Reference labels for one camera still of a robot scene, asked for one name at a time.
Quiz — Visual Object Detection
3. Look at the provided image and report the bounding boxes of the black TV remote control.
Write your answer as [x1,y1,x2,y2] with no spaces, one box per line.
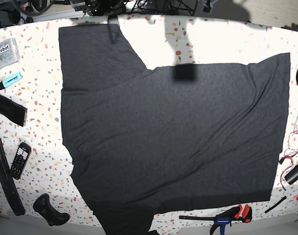
[10,142,31,180]

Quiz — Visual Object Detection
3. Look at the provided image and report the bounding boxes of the black blue bar clamp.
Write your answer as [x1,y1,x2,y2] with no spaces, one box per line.
[179,204,252,235]

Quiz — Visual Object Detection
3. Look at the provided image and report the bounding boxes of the clear LeRobot parts box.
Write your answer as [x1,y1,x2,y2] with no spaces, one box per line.
[0,38,20,69]

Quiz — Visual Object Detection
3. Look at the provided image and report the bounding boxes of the long black tube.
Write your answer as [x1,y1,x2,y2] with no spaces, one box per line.
[0,138,25,216]

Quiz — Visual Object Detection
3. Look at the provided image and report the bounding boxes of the small black rod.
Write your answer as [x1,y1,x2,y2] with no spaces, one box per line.
[264,196,287,213]

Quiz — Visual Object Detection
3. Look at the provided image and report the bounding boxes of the red black wire bundle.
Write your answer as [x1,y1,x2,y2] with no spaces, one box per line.
[278,100,298,191]

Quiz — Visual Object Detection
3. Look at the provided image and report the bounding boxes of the black folded cloth strip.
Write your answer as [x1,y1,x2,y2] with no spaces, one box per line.
[0,95,27,126]

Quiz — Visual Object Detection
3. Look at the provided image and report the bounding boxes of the dark grey T-shirt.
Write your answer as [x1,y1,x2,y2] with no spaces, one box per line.
[59,24,291,235]

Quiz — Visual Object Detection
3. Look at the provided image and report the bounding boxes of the turquoise highlighter pen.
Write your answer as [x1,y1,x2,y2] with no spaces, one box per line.
[0,72,22,90]

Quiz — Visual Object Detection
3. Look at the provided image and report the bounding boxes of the black game controller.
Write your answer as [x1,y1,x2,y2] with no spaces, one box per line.
[33,193,70,226]

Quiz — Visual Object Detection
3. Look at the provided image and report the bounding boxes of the black cylinder right edge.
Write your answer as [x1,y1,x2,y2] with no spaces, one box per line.
[284,164,298,185]

